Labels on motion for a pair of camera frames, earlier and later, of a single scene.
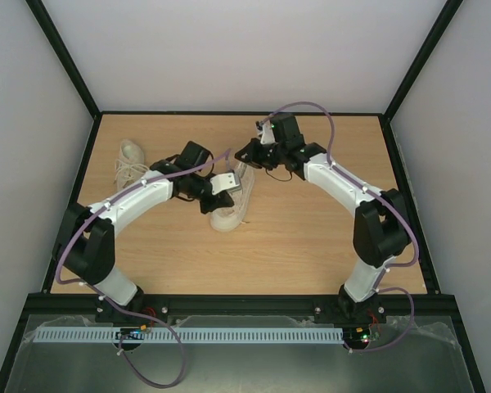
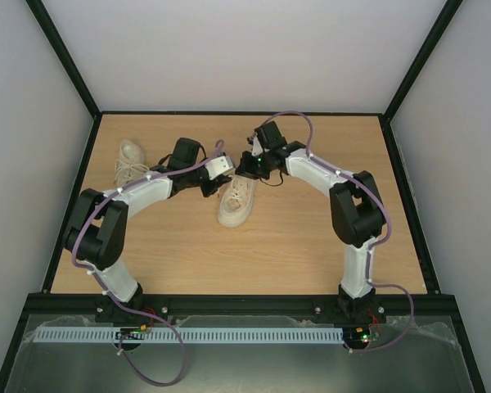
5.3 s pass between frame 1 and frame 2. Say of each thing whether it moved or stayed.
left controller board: stayed
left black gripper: moved
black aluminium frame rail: stayed
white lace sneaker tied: stayed
